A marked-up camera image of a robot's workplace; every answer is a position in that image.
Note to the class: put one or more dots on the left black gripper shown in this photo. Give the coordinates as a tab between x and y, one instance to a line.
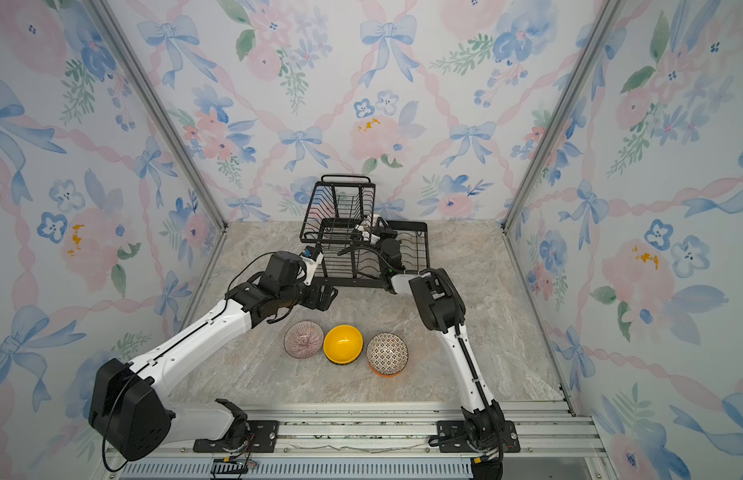
316	302

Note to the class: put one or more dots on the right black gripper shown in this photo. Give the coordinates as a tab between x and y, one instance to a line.
386	234

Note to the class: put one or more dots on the white red patterned bowl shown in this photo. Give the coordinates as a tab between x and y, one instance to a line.
366	228

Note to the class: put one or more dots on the yellow bowl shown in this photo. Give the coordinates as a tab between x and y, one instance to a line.
343	344

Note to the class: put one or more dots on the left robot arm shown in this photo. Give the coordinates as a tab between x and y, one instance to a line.
130	405

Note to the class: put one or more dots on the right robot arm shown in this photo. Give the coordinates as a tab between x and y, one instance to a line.
442	312

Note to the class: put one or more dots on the pink patterned bowl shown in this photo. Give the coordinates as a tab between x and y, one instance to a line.
304	339

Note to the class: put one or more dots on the orange dotted patterned bowl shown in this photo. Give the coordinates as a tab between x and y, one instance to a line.
387	354

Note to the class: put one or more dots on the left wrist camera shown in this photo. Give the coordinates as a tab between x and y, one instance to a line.
313	259

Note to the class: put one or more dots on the black wire dish rack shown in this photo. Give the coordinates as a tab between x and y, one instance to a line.
337	205

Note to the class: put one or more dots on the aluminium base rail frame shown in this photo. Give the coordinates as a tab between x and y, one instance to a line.
405	440

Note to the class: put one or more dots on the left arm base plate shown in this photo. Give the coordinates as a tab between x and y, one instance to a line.
257	436

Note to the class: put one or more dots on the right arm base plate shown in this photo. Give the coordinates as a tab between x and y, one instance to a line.
457	437

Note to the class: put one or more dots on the right aluminium corner post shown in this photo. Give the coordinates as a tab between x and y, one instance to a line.
601	30

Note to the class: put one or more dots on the aluminium corner post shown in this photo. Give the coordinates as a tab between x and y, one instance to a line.
106	20
601	30

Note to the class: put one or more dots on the left aluminium corner post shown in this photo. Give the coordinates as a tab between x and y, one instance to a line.
106	20

